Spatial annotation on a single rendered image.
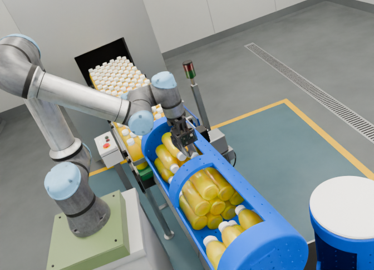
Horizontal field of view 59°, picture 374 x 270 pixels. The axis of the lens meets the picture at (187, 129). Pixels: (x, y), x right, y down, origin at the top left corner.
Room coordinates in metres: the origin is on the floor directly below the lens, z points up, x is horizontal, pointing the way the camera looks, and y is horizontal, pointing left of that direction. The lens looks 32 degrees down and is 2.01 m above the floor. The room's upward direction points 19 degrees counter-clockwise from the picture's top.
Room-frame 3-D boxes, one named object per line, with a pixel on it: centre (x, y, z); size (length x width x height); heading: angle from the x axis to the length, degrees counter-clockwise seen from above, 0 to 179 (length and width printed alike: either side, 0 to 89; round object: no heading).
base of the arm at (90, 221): (0.90, 0.44, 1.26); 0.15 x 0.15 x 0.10
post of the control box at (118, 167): (1.59, 0.45, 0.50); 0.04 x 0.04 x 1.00; 13
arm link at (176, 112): (1.02, 0.02, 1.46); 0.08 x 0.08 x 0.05
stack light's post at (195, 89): (1.91, -0.14, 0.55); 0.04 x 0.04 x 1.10; 13
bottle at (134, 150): (1.53, 0.31, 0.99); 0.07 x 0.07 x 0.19
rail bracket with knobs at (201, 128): (1.54, -0.06, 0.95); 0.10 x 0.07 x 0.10; 103
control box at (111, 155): (1.59, 0.45, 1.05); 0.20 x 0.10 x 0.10; 13
